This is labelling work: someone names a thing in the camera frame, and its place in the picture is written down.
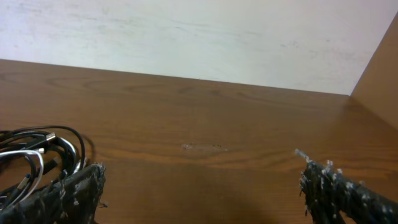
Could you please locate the white usb cable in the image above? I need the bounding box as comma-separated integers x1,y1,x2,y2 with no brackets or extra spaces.
0,136,78,209

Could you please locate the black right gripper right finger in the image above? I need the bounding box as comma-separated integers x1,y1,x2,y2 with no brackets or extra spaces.
295,149,397,224

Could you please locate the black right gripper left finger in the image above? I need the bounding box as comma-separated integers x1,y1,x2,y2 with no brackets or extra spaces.
1,164,106,224

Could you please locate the black usb cable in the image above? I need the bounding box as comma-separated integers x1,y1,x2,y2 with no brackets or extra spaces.
0,125,86,200

